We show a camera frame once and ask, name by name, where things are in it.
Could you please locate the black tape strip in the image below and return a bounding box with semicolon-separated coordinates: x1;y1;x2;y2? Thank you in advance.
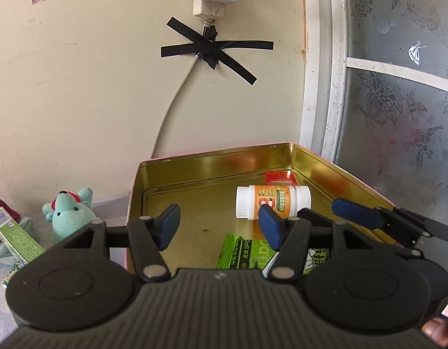
160;40;274;59
167;17;257;86

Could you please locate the white orange-label pill bottle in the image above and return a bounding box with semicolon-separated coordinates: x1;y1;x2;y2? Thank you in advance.
236;185;312;221

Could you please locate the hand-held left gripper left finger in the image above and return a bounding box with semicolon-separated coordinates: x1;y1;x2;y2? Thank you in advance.
62;204;181;283

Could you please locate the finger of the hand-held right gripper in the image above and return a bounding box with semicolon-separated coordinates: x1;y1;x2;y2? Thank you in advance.
332;198;448;248
298;208;335;228

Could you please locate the teal plush toy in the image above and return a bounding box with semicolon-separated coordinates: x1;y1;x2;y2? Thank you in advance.
42;187;102;243

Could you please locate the person's right hand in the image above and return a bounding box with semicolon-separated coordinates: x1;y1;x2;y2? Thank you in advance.
422;318;448;348

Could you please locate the green carton box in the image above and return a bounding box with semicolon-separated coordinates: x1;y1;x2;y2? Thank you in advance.
0;207;46;266

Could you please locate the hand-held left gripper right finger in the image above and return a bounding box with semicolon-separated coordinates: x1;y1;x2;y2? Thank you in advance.
258;205;406;284

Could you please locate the white green packet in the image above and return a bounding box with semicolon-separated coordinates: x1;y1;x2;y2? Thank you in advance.
302;247;334;275

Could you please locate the shiny pink pouch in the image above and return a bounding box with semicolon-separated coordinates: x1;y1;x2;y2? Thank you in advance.
0;195;21;226

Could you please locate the red packet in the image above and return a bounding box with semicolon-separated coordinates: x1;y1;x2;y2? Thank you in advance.
265;171;297;187

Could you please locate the mint green pouch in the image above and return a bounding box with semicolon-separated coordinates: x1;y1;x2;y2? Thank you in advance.
0;216;39;262

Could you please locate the floral frosted glass door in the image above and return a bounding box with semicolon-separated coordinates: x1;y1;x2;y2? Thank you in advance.
320;0;448;234

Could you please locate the green tissue packet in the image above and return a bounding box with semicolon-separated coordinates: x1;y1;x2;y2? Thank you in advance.
217;233;281;272

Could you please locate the white power cable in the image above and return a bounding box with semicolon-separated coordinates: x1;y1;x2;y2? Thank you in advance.
153;18;218;160

